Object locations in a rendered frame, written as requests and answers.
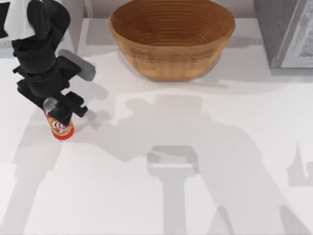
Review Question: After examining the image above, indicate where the brown woven basket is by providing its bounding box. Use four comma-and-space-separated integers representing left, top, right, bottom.
108, 0, 236, 82

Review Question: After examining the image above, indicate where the red and white can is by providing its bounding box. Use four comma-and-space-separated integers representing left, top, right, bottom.
43, 97, 75, 141

